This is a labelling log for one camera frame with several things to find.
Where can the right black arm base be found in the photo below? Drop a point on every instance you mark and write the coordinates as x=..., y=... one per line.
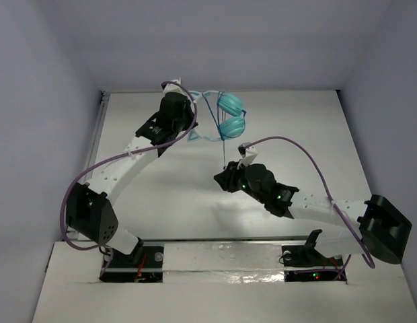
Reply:
x=304, y=265

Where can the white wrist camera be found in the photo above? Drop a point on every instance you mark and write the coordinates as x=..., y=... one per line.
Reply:
x=248, y=154
x=172, y=86

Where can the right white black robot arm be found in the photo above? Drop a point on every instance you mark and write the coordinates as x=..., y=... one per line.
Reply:
x=374, y=227

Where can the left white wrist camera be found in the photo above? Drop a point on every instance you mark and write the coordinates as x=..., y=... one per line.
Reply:
x=172, y=86

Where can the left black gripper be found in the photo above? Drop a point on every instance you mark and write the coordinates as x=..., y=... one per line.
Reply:
x=187, y=112

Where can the teal cat-ear headphones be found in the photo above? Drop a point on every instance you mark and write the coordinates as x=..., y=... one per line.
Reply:
x=227, y=113

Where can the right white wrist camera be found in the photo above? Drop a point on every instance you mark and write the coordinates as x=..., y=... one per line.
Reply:
x=248, y=154

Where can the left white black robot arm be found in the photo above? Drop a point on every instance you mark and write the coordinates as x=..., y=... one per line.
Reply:
x=89, y=207

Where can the aluminium rail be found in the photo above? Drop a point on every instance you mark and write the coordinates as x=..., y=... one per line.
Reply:
x=248, y=239

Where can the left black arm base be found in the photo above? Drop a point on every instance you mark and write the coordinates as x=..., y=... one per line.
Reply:
x=148, y=268

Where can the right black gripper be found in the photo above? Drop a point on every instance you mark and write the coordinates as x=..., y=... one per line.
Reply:
x=227, y=178

